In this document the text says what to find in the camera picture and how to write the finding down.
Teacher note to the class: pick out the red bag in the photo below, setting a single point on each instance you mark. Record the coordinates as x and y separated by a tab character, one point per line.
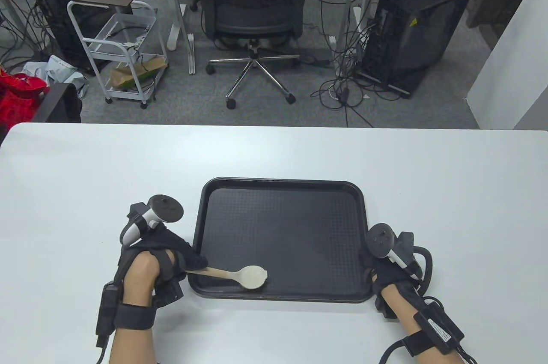
17	98

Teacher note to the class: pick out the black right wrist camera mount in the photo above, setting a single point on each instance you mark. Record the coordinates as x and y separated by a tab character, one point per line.
385	308

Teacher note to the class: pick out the black plastic tray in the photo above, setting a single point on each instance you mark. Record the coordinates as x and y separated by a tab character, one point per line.
291	227

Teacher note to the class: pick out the black labelled right wrist box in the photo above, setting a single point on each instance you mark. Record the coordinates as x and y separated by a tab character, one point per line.
441	325

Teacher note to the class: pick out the brown cardboard packaging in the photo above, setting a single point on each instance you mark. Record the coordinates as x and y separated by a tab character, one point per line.
128	77

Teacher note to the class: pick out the black left wrist sensor box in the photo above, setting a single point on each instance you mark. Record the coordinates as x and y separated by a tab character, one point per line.
107	310

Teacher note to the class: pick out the person's right forearm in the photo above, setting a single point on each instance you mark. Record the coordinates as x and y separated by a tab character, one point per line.
400	308

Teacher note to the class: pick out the white and grey controller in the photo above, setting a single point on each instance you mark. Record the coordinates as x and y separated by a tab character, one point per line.
165	207
379	237

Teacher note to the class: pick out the white power strip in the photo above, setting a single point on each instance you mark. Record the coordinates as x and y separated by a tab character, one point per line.
135	42

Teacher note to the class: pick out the person's left hand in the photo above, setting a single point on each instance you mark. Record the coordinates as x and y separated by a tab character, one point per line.
167	244

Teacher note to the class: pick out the black chair back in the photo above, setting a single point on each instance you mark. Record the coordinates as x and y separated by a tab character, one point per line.
55	102

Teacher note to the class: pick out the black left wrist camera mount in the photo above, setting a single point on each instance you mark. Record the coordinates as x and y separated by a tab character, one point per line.
171	291

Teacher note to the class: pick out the black computer tower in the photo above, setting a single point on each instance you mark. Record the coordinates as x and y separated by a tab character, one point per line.
47	0
424	34

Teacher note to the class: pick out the white desk foot bar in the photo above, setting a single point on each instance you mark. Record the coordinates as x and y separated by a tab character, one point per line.
191	53

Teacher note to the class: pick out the white and grey right controller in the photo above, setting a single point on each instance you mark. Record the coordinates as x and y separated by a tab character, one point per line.
379	237

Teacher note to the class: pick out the grey plastic bags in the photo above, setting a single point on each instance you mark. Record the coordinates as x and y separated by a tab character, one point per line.
60	66

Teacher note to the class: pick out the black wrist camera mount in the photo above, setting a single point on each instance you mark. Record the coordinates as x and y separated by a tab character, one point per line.
385	308
171	291

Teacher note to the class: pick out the person's right hand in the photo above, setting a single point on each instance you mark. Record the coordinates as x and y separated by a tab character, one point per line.
385	272

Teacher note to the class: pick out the white and grey left controller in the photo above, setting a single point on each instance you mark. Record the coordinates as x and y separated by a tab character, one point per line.
165	207

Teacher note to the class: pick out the black mesh office chair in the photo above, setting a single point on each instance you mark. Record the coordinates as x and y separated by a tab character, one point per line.
252	8

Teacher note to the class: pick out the white metal utility cart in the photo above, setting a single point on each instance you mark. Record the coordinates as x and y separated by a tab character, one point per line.
132	17

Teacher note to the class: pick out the person's left forearm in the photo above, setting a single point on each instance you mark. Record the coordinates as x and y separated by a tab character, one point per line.
137	282

